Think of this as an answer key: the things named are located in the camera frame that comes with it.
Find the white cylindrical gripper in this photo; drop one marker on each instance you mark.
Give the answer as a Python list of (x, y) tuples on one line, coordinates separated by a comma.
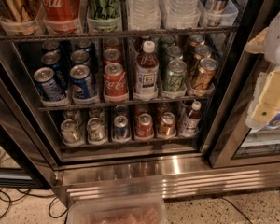
[(278, 39)]

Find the green 7up can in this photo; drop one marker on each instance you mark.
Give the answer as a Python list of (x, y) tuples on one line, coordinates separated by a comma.
[(97, 112), (96, 130)]

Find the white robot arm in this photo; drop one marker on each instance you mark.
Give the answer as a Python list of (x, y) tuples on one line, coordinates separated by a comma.
[(267, 42)]

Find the glass fridge door right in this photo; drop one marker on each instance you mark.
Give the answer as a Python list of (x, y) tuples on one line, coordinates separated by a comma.
[(246, 129)]

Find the front gold can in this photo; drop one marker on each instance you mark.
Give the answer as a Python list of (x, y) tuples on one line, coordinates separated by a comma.
[(204, 73)]

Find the middle gold can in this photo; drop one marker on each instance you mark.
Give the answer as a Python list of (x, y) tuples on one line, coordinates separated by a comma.
[(200, 52)]

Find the small tea bottle bottom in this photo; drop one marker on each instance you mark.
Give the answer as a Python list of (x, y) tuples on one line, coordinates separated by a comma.
[(191, 118)]

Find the front green LaCroix can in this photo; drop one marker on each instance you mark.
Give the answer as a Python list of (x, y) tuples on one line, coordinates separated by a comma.
[(174, 76)]

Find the middle green can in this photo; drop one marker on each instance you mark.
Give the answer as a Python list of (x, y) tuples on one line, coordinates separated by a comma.
[(174, 53)]

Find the blue silver can top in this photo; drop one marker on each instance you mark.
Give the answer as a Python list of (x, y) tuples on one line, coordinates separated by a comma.
[(215, 8)]

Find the orange can bottom shelf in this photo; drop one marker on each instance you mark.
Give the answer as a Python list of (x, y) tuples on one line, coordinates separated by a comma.
[(167, 124)]

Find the red can bottom shelf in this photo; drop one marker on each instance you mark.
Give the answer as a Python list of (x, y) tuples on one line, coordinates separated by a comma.
[(144, 126)]

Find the blue can bottom shelf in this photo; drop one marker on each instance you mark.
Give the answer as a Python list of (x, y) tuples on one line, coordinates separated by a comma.
[(121, 127)]

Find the front Coca-Cola can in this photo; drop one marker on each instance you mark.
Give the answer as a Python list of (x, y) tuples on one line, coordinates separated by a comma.
[(115, 80)]

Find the water bottle top shelf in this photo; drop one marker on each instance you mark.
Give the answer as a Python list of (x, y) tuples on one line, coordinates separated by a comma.
[(144, 15)]

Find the middle Coca-Cola can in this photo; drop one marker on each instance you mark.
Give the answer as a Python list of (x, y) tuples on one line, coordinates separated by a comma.
[(112, 56)]

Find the pepsi can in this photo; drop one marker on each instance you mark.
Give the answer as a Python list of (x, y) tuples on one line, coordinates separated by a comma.
[(47, 85), (54, 61), (80, 57), (83, 82)]

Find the green LaCroix can top shelf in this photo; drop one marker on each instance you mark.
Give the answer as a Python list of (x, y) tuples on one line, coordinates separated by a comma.
[(104, 14)]

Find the silver can bottom left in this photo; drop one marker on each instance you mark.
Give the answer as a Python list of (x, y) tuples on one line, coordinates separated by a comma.
[(70, 131)]

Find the middle left Pepsi can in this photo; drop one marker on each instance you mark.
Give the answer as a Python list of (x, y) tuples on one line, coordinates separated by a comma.
[(54, 61)]

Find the front left Pepsi can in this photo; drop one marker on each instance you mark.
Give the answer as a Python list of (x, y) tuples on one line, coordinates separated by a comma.
[(47, 85)]

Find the Coca-Cola can top shelf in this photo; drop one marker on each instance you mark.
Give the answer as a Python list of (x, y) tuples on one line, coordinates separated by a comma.
[(60, 15)]

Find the gold can top shelf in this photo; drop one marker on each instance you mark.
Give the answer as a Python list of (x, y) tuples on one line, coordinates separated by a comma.
[(18, 17)]

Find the tea bottle white cap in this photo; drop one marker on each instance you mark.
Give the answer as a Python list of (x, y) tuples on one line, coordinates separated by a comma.
[(147, 67)]

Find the clear plastic bin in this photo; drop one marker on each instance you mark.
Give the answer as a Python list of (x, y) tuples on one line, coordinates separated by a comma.
[(134, 209)]

